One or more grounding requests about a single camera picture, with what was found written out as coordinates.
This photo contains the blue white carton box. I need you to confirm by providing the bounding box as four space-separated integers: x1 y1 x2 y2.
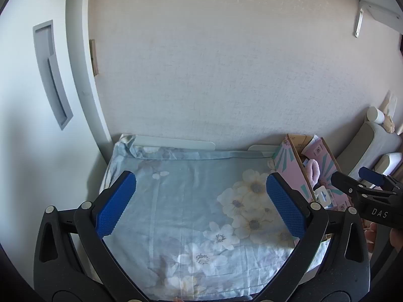
314 185 338 210

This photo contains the pink fluffy sock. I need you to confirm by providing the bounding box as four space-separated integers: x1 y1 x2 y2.
305 159 320 187

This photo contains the person's right hand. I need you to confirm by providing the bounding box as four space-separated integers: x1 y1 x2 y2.
389 228 403 252

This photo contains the pink quilt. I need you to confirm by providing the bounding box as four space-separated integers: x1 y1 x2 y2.
363 219 377 254

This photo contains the beige plush toy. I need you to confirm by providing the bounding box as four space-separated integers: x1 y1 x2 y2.
382 115 395 134

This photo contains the white cylinder cup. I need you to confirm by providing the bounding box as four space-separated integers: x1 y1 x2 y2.
366 106 385 125

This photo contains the cardboard box pink outside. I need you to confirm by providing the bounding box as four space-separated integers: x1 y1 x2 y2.
272 134 351 211

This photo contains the floral blue bedsheet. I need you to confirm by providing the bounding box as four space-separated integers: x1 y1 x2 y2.
98 133 331 301

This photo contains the white bed rail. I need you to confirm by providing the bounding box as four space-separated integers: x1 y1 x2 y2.
120 134 216 151

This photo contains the grey recessed door handle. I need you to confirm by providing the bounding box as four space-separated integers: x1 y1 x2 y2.
33 20 73 130

